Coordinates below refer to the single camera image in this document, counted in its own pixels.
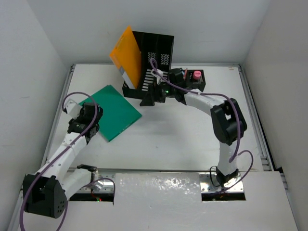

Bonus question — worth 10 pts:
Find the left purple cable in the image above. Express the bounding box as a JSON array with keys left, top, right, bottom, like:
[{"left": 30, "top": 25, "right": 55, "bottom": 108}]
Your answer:
[{"left": 19, "top": 92, "right": 116, "bottom": 231}]

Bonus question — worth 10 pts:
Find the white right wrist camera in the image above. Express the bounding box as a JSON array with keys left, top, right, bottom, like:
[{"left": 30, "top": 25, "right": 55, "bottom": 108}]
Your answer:
[{"left": 150, "top": 69, "right": 163, "bottom": 85}]

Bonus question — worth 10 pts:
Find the black mesh file organizer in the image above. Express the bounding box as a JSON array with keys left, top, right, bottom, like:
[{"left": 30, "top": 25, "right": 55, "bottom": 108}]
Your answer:
[{"left": 122, "top": 31, "right": 174, "bottom": 100}]

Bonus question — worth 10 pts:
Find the orange folder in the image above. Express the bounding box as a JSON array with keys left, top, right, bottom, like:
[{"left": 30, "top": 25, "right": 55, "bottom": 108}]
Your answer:
[{"left": 109, "top": 26, "right": 141, "bottom": 90}]

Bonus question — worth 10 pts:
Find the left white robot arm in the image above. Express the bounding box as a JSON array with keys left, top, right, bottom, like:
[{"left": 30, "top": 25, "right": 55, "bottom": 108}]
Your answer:
[{"left": 22, "top": 100, "right": 103, "bottom": 218}]

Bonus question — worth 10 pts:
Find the purple cable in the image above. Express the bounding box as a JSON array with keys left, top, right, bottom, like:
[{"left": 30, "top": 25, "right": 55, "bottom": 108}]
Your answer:
[
  {"left": 149, "top": 57, "right": 255, "bottom": 193},
  {"left": 19, "top": 92, "right": 116, "bottom": 231}
]

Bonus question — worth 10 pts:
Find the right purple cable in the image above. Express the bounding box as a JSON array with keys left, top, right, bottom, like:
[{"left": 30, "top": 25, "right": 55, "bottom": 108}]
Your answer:
[{"left": 149, "top": 57, "right": 255, "bottom": 193}]

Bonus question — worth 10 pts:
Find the white front cover board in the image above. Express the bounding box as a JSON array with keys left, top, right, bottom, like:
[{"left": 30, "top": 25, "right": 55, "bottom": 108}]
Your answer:
[{"left": 24, "top": 172, "right": 297, "bottom": 231}]

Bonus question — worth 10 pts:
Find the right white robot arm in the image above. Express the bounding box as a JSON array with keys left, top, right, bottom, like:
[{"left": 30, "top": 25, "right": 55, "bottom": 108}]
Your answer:
[{"left": 140, "top": 68, "right": 247, "bottom": 186}]

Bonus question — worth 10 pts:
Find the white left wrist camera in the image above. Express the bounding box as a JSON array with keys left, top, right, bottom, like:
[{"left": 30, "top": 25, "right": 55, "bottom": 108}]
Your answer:
[{"left": 63, "top": 99, "right": 82, "bottom": 119}]

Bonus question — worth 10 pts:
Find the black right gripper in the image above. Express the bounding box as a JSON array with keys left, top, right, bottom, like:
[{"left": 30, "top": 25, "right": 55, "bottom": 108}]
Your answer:
[{"left": 140, "top": 80, "right": 176, "bottom": 106}]

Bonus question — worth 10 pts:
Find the red clear pen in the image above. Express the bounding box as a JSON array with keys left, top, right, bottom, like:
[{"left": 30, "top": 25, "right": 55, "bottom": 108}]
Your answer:
[{"left": 183, "top": 68, "right": 188, "bottom": 79}]

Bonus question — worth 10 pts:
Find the black pen holder box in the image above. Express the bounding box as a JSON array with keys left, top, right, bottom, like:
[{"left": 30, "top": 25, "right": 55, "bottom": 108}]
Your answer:
[{"left": 168, "top": 68, "right": 206, "bottom": 91}]

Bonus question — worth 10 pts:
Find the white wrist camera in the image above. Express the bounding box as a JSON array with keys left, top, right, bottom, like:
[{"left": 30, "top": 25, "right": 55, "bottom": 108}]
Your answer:
[
  {"left": 150, "top": 69, "right": 163, "bottom": 85},
  {"left": 63, "top": 99, "right": 82, "bottom": 119}
]

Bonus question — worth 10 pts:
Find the green folder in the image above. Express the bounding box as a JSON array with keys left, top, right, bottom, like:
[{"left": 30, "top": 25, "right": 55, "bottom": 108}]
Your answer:
[{"left": 92, "top": 85, "right": 142, "bottom": 142}]

